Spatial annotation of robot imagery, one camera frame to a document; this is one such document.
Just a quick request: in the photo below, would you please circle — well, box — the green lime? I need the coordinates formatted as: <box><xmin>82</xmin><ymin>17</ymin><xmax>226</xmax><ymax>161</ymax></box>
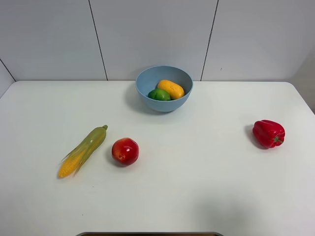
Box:
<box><xmin>148</xmin><ymin>88</ymin><xmax>171</xmax><ymax>101</ymax></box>

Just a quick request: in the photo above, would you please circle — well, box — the yellow mango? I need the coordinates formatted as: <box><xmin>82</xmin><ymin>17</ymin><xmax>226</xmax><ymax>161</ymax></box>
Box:
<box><xmin>157</xmin><ymin>80</ymin><xmax>185</xmax><ymax>100</ymax></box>

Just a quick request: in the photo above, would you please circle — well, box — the red apple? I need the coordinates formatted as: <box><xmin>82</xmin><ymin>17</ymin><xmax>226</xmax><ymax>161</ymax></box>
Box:
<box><xmin>112</xmin><ymin>138</ymin><xmax>139</xmax><ymax>166</ymax></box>

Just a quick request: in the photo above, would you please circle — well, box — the light blue bowl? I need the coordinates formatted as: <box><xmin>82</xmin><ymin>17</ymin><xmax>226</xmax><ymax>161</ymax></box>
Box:
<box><xmin>135</xmin><ymin>65</ymin><xmax>193</xmax><ymax>112</ymax></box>

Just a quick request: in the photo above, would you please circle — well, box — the corn cob with green husk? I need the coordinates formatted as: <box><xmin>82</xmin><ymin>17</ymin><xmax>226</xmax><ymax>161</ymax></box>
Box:
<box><xmin>58</xmin><ymin>125</ymin><xmax>108</xmax><ymax>178</ymax></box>

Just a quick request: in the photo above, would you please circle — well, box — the red bell pepper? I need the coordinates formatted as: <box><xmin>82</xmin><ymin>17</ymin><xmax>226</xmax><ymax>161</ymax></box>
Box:
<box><xmin>252</xmin><ymin>119</ymin><xmax>285</xmax><ymax>149</ymax></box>

